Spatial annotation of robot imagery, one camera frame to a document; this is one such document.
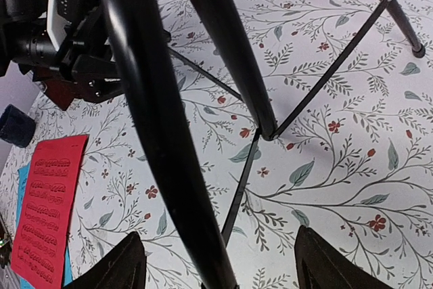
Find red sheet music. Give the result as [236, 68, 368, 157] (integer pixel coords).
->
[12, 135, 88, 288]

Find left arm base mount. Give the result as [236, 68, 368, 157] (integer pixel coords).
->
[0, 217, 12, 269]

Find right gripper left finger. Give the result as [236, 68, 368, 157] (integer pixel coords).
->
[65, 231, 147, 289]

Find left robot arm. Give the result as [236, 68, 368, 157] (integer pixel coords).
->
[1, 0, 123, 110]

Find brown wooden metronome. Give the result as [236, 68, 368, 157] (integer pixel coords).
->
[32, 67, 84, 111]

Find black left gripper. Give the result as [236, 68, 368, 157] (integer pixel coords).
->
[50, 0, 123, 102]

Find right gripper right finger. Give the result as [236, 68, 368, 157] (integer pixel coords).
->
[294, 225, 389, 289]

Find black music stand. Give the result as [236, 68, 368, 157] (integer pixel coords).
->
[84, 0, 432, 288]

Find dark blue mug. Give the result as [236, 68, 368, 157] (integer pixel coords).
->
[1, 104, 36, 148]

